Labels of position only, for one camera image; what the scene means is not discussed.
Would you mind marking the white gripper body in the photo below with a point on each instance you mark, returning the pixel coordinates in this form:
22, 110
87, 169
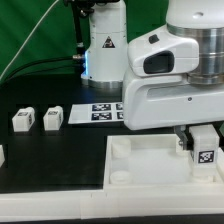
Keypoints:
166, 101

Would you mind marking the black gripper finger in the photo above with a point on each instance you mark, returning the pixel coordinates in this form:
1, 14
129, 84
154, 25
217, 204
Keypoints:
221, 129
185, 139

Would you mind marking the white square tabletop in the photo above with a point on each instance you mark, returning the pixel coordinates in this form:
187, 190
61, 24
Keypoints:
144, 161

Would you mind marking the white sheet with AprilTags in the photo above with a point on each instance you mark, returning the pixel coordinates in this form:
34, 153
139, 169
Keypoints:
96, 113

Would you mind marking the white L-shaped obstacle fence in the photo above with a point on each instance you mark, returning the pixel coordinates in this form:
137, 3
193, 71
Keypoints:
193, 198

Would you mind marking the white block at left edge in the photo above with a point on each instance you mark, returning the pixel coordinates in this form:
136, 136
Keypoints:
2, 157

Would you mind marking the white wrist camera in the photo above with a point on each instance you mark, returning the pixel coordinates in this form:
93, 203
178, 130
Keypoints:
161, 53

